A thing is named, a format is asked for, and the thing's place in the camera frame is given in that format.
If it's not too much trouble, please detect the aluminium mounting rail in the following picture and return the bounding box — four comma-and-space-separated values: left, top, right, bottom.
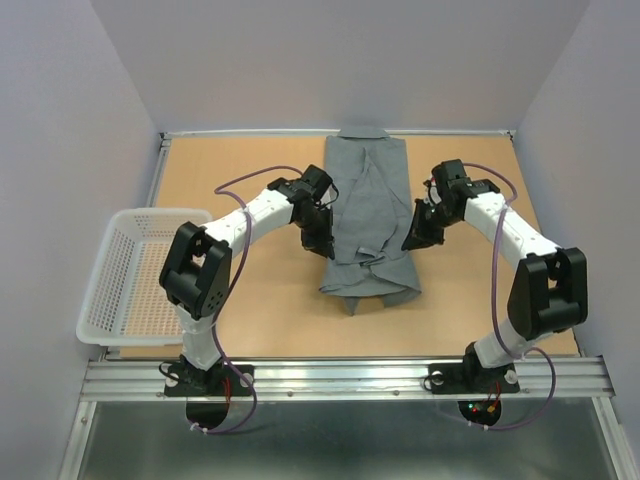
80, 356, 615, 402

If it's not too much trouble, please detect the white plastic basket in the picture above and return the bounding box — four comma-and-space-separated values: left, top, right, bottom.
76, 208, 212, 347

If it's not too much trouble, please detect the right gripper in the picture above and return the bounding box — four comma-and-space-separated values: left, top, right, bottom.
401, 198, 460, 251

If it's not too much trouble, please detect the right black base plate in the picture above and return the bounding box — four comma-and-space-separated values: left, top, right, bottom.
423, 362, 520, 395

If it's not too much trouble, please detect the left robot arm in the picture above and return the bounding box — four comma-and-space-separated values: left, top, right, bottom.
159, 165, 339, 397

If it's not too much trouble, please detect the grey long sleeve shirt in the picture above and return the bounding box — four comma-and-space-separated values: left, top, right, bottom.
320, 127, 422, 315

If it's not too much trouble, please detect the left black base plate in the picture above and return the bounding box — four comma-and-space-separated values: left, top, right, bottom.
158, 362, 251, 398

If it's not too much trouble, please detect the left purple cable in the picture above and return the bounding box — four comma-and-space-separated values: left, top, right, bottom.
189, 166, 311, 435

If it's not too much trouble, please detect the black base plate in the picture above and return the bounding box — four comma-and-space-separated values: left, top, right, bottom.
423, 362, 520, 395
158, 362, 251, 398

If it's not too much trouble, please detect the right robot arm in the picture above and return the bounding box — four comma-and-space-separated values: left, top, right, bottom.
402, 159, 588, 394

